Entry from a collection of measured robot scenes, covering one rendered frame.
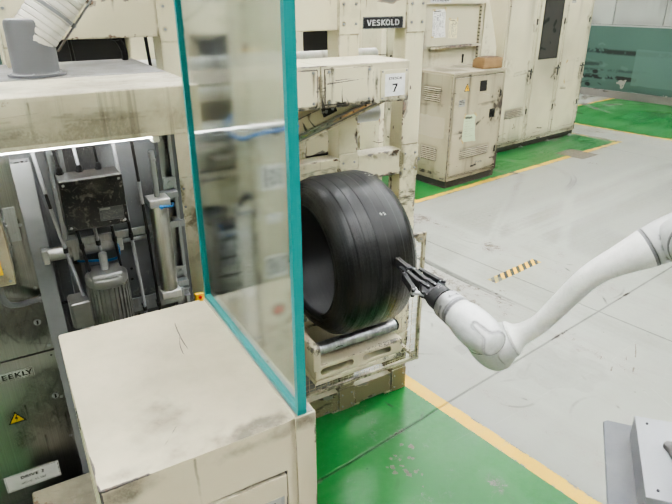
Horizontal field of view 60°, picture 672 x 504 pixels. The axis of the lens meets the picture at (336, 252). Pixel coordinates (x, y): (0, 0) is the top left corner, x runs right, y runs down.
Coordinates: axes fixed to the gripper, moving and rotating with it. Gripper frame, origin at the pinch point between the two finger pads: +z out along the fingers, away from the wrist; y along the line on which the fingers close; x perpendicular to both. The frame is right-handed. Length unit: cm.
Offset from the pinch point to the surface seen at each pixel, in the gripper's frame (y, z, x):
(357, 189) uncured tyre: 4.0, 23.5, -16.8
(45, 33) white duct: 84, 60, -60
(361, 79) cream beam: -15, 55, -43
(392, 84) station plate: -28, 55, -40
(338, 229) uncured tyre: 15.8, 14.3, -9.2
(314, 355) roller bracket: 25.8, 6.9, 32.0
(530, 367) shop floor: -141, 39, 129
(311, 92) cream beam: 6, 55, -40
